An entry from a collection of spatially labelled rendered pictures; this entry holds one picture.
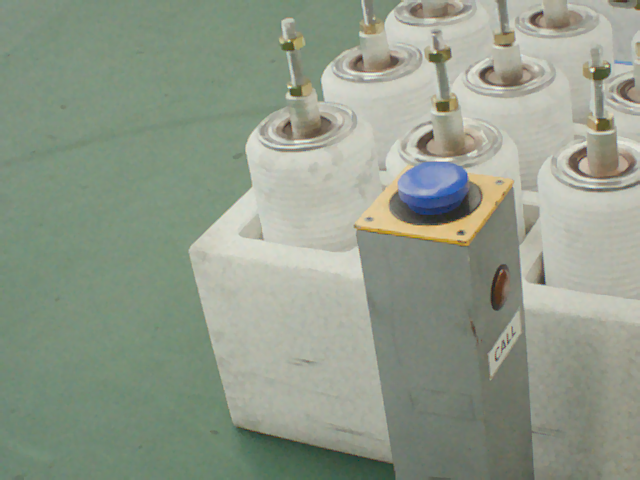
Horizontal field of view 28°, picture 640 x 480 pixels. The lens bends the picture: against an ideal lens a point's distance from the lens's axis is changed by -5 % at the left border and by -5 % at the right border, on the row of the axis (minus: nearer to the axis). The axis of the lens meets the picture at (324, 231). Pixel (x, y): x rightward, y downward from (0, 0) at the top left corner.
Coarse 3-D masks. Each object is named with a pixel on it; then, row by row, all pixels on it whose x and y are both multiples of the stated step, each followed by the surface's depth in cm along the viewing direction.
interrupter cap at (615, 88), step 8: (624, 72) 98; (632, 72) 98; (608, 80) 98; (616, 80) 98; (624, 80) 97; (632, 80) 97; (608, 88) 97; (616, 88) 96; (624, 88) 96; (632, 88) 97; (608, 96) 95; (616, 96) 95; (624, 96) 95; (632, 96) 96; (608, 104) 95; (616, 104) 94; (624, 104) 94; (632, 104) 94; (624, 112) 93; (632, 112) 93
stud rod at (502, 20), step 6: (498, 0) 98; (504, 0) 98; (498, 6) 98; (504, 6) 98; (498, 12) 98; (504, 12) 98; (498, 18) 99; (504, 18) 98; (498, 24) 99; (504, 24) 99; (498, 30) 99; (504, 30) 99
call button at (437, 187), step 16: (400, 176) 74; (416, 176) 73; (432, 176) 73; (448, 176) 73; (464, 176) 73; (400, 192) 73; (416, 192) 72; (432, 192) 72; (448, 192) 72; (464, 192) 72; (416, 208) 73; (432, 208) 72; (448, 208) 72
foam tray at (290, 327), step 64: (576, 128) 108; (192, 256) 101; (256, 256) 98; (320, 256) 97; (256, 320) 101; (320, 320) 97; (576, 320) 86; (256, 384) 105; (320, 384) 101; (576, 384) 88; (384, 448) 102; (576, 448) 92
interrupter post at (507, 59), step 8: (496, 48) 99; (504, 48) 99; (512, 48) 99; (496, 56) 100; (504, 56) 99; (512, 56) 99; (520, 56) 100; (496, 64) 100; (504, 64) 100; (512, 64) 100; (520, 64) 100; (496, 72) 101; (504, 72) 100; (512, 72) 100; (520, 72) 101; (504, 80) 101; (512, 80) 100
